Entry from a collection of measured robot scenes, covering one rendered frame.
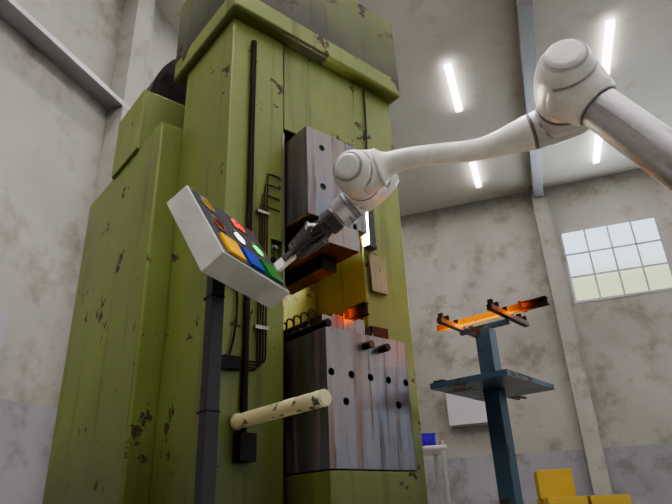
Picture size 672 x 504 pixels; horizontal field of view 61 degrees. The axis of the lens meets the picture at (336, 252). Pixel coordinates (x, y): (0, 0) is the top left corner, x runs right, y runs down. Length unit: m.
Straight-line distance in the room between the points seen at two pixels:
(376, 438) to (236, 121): 1.29
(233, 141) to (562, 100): 1.26
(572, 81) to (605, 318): 11.30
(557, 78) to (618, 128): 0.18
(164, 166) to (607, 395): 10.67
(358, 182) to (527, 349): 11.12
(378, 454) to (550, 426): 10.30
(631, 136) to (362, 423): 1.15
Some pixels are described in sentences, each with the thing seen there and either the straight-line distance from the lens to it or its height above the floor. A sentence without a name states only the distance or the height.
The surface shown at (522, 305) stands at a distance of 2.25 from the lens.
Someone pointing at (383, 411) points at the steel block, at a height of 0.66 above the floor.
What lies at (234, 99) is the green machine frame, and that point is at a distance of 2.39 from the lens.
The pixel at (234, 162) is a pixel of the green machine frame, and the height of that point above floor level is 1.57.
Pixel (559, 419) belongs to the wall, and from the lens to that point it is 12.19.
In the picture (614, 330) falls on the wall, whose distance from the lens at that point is 12.59.
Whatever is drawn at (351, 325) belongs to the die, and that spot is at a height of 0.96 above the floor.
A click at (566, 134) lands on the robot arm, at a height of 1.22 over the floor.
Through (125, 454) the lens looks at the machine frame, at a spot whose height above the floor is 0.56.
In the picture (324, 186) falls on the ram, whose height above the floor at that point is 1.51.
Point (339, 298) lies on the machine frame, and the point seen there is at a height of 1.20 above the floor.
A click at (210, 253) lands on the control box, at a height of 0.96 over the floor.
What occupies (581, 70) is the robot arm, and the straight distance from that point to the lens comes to 1.46.
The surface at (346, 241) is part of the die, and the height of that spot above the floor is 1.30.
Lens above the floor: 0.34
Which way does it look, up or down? 25 degrees up
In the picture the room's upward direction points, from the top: 2 degrees counter-clockwise
